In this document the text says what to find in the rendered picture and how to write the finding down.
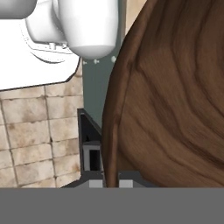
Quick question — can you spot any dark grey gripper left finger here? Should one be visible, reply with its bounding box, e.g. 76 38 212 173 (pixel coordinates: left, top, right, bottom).
60 108 105 189

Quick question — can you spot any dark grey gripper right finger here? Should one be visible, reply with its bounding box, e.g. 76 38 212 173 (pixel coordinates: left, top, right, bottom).
117 170 159 189

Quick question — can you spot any brown wooden bowl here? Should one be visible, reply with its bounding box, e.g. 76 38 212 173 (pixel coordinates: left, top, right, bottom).
101 0 224 189

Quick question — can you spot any grey-green panel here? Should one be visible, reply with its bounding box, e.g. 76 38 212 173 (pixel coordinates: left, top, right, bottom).
81 0 128 130

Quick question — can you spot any white rounded object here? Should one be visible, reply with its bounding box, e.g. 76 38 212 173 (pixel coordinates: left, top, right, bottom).
0 0 119 92

